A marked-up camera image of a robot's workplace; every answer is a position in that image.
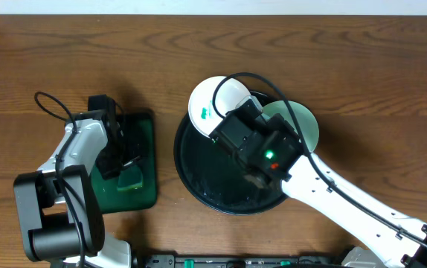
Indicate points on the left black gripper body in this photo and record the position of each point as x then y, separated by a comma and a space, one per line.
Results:
116, 160

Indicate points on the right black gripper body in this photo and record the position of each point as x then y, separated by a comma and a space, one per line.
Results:
280, 126

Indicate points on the green scouring sponge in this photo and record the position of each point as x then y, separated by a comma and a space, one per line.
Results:
130, 179

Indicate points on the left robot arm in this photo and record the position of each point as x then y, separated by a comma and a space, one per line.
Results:
59, 215

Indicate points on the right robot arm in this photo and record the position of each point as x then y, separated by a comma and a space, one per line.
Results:
395, 238

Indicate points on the black rectangular water tray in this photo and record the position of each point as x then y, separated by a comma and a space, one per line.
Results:
140, 136

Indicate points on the black round tray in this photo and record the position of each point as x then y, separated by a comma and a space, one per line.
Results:
213, 177

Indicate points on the pale green plate right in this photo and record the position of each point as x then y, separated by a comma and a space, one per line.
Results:
307, 122

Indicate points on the white plate with green smear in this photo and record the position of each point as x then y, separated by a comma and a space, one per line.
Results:
200, 106

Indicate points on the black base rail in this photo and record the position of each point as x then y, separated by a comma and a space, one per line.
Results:
171, 261

